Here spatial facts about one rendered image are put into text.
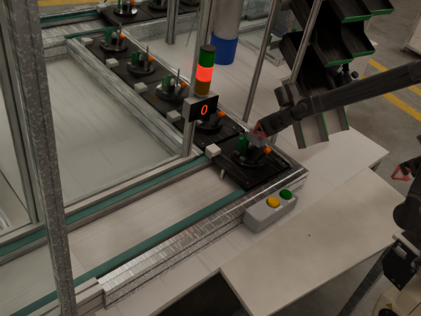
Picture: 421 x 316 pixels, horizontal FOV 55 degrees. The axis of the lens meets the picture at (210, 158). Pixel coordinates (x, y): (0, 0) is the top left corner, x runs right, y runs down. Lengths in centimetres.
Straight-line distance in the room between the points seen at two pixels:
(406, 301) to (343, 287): 107
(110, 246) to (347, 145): 122
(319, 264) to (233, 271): 31
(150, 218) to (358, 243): 76
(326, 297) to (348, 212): 91
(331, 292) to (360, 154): 89
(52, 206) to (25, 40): 31
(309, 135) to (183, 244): 74
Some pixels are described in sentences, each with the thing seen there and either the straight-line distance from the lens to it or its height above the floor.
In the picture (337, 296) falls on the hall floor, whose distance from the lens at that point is 253.
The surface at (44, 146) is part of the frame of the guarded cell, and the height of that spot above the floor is 154.
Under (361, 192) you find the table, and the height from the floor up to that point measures 86.
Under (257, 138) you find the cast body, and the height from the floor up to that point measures 110.
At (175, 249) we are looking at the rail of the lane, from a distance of 125.
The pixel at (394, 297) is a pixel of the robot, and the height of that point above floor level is 80.
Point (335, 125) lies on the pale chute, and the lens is 184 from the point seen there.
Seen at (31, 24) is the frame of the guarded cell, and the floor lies 173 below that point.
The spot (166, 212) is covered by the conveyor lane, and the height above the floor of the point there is 92.
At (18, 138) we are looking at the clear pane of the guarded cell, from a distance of 66.
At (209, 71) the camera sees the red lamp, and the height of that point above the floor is 135.
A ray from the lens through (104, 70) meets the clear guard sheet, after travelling 112.
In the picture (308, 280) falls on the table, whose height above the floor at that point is 86.
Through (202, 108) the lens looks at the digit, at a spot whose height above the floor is 121.
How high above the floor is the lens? 197
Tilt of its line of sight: 41 degrees down
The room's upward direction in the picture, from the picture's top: 11 degrees clockwise
